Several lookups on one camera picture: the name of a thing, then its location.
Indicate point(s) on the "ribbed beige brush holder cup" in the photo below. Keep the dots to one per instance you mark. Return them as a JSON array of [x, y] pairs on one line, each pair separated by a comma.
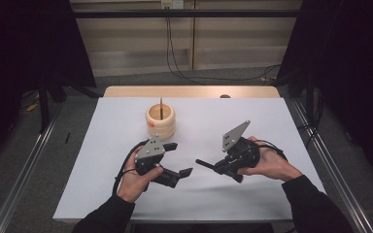
[[160, 124]]

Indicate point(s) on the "black stand post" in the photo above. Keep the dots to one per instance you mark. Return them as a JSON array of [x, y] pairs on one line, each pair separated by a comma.
[[43, 106]]

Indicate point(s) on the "aluminium floor rail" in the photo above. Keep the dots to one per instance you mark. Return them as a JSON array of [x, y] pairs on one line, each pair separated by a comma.
[[22, 174], [323, 152]]

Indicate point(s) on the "person's right hand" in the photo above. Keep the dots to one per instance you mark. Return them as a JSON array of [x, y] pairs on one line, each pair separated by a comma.
[[272, 168]]

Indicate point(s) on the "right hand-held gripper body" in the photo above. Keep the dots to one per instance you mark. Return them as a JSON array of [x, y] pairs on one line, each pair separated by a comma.
[[234, 137]]

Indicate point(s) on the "black curtain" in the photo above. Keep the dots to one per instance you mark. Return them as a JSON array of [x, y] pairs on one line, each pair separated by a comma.
[[19, 48], [353, 64]]

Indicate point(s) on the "light wooden table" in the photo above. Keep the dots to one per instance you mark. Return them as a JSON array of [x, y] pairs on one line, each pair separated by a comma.
[[175, 91]]

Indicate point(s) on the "black horizontal metal bar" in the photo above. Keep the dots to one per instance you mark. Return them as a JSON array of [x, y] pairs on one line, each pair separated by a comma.
[[187, 13]]

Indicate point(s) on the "white table cover board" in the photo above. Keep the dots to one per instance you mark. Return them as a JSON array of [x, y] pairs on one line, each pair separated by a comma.
[[200, 200]]

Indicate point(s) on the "person's left hand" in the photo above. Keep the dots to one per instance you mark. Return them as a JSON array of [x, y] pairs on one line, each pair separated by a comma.
[[134, 186]]

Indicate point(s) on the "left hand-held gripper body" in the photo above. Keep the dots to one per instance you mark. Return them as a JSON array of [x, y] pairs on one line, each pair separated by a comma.
[[150, 149]]

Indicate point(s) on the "dark table grommet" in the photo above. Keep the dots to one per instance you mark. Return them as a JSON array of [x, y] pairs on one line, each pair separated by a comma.
[[225, 96]]

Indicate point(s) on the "yellow floor piece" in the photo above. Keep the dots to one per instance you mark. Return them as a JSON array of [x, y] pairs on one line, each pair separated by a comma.
[[32, 106]]

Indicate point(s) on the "white wall socket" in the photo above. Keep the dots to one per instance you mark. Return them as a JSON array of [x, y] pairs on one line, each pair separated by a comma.
[[172, 4]]

